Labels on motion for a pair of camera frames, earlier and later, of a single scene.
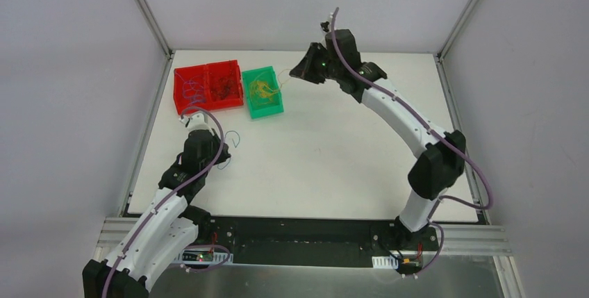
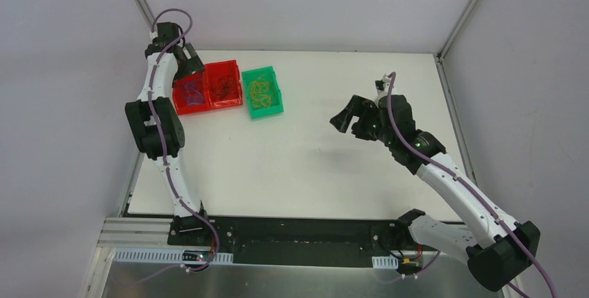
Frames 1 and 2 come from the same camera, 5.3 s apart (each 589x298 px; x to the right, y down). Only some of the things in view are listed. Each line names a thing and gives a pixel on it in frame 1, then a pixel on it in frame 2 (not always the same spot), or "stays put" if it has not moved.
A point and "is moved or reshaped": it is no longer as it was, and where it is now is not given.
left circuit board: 202,255 stays put
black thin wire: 222,88 stays put
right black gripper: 315,63 → 364,117
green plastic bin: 262,92 stays put
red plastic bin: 210,86 stays put
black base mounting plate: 357,239 stays put
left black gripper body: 220,151 → 185,60
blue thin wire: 194,89 is moved or reshaped
